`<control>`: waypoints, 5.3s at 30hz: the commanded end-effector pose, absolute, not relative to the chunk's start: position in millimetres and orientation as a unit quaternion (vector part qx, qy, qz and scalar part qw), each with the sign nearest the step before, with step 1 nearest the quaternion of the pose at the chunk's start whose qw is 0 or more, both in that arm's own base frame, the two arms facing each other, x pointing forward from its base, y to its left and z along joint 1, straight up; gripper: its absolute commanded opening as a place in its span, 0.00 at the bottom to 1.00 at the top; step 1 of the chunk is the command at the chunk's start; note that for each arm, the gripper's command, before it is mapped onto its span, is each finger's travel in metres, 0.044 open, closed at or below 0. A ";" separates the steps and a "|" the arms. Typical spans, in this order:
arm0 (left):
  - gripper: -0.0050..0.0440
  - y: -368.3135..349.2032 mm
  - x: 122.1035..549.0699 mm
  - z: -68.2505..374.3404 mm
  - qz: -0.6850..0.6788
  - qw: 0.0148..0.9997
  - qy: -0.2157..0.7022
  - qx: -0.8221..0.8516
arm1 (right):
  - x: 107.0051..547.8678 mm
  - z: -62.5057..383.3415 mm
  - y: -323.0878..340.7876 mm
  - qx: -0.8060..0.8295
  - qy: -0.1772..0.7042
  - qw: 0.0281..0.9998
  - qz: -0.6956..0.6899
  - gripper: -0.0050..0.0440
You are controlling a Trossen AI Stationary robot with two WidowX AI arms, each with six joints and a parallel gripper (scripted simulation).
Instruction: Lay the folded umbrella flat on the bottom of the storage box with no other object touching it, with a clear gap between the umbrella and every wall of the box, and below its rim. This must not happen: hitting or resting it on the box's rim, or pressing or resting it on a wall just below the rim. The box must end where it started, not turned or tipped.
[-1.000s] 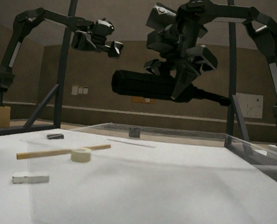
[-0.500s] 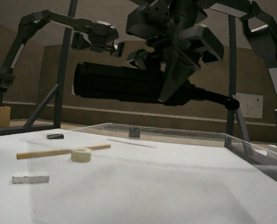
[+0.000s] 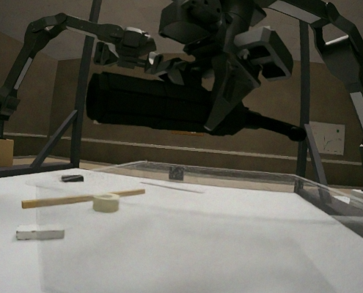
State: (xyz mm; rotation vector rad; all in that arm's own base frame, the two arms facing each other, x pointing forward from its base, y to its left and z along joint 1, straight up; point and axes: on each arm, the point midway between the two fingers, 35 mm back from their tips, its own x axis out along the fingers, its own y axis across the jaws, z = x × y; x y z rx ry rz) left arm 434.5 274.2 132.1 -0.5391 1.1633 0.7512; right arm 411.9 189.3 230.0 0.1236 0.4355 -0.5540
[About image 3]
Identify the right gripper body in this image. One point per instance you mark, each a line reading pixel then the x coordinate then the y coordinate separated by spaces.
pixel 131 58

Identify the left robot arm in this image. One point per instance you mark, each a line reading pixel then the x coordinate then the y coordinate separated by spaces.
pixel 189 21

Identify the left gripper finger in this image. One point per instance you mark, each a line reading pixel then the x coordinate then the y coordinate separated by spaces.
pixel 180 77
pixel 233 81

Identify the tan flat stick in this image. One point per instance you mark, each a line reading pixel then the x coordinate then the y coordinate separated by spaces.
pixel 26 204

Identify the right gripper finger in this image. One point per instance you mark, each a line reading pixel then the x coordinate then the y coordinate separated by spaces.
pixel 151 60
pixel 109 56

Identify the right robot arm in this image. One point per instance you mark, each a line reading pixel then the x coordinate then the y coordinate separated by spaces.
pixel 37 37

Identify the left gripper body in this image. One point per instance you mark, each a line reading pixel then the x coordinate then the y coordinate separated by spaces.
pixel 269 52

